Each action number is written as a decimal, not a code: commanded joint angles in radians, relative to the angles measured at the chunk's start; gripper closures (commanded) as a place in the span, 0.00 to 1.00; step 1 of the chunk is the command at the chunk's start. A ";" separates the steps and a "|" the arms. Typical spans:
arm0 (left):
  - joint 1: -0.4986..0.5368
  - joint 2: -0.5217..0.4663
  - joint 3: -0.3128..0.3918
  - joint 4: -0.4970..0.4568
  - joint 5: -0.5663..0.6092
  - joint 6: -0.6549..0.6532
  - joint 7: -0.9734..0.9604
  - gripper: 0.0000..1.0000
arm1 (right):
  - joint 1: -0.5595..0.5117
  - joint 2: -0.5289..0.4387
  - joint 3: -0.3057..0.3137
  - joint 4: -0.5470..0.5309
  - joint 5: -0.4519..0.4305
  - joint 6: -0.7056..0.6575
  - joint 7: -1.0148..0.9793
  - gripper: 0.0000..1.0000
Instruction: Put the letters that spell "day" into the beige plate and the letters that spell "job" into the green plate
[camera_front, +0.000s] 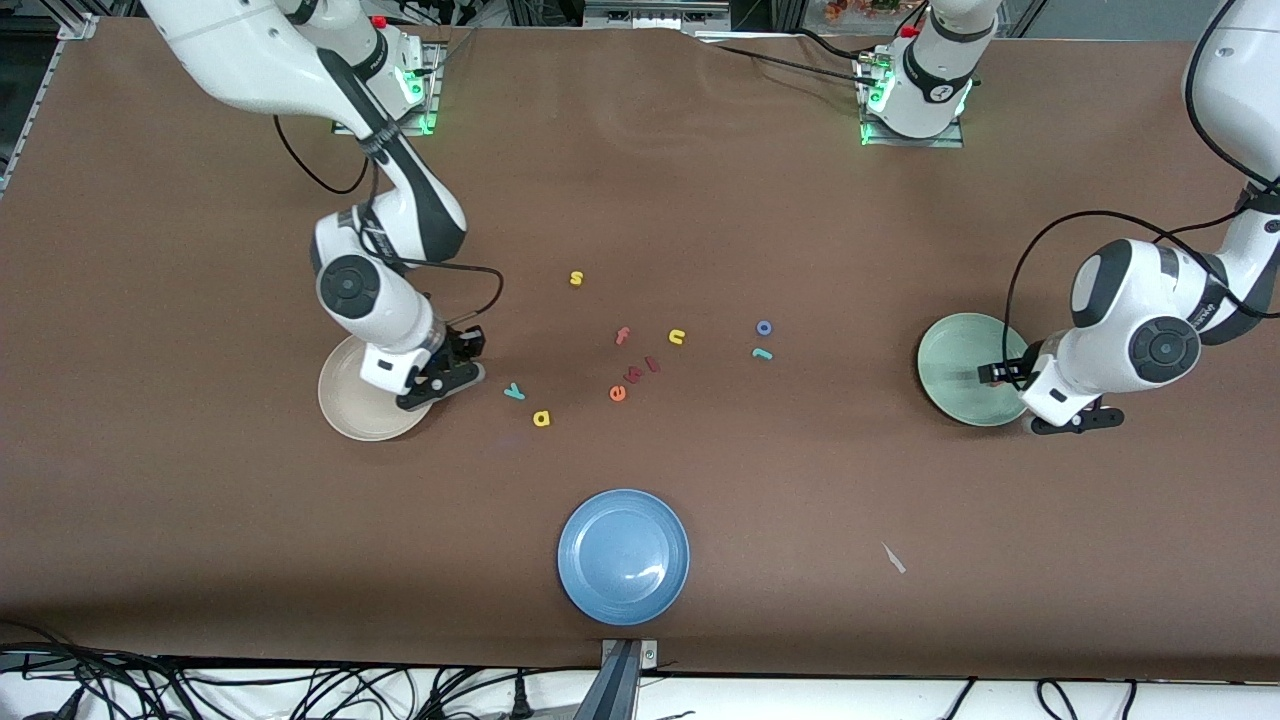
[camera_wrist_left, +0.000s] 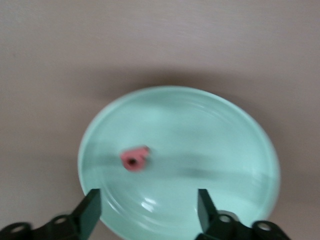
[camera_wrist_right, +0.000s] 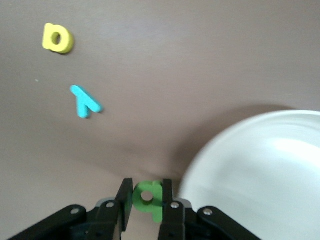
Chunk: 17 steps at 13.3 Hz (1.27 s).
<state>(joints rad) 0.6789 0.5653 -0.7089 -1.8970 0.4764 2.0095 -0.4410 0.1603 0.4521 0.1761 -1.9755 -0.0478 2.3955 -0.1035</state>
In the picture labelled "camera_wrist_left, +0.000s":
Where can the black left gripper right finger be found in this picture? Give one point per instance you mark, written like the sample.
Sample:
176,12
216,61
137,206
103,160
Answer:
208,217

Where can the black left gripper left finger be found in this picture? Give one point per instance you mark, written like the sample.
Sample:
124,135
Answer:
85,217

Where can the pink foam letter g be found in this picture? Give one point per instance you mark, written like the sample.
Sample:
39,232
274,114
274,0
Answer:
138,155

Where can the pale green round plate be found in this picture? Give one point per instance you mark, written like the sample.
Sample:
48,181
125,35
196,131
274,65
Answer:
200,137

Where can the brown table cover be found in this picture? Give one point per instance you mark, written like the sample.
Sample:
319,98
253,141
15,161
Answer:
150,37

